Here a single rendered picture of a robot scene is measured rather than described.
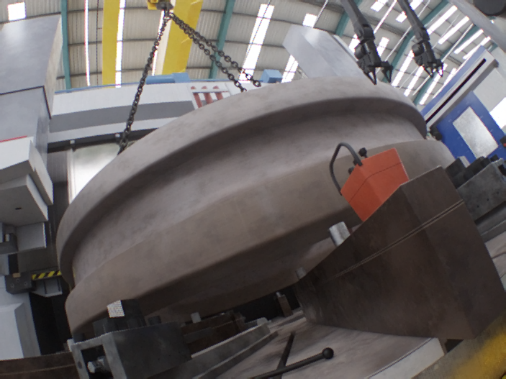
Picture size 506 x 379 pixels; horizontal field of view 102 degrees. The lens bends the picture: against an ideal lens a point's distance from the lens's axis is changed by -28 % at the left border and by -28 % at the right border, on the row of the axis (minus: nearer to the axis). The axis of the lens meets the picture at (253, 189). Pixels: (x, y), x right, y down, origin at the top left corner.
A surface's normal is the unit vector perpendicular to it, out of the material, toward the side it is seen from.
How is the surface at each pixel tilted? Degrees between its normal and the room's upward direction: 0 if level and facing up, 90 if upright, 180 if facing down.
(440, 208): 90
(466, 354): 90
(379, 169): 97
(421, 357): 90
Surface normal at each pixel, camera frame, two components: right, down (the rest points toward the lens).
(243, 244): -0.14, -0.37
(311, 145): 0.07, -0.45
